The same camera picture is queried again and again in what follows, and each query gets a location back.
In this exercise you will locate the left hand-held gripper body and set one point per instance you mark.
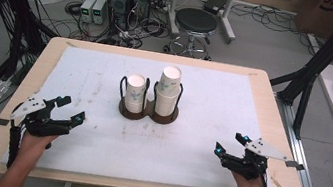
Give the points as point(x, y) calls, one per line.
point(34, 106)

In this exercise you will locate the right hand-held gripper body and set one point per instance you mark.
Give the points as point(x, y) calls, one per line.
point(263, 149)

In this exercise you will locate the person's left hand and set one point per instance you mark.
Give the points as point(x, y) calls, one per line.
point(33, 144)

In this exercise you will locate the white table mat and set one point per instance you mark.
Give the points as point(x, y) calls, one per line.
point(187, 144)

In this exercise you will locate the short stack of paper cups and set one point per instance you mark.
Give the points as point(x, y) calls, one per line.
point(135, 93)

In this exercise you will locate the brown double cup holder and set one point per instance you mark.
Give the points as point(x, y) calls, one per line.
point(149, 115)

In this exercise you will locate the tall stack of paper cups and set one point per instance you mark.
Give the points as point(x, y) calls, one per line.
point(167, 93)

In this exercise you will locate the grey bench power supply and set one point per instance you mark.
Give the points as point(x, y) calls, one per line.
point(99, 12)
point(86, 9)

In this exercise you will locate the large black computer tower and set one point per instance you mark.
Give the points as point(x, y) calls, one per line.
point(117, 5)

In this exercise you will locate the black round stool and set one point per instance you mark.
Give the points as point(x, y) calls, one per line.
point(196, 20)

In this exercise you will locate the flat black device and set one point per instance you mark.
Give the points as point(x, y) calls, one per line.
point(215, 4)

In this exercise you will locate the black metal frame post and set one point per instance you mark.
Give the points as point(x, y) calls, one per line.
point(326, 54)

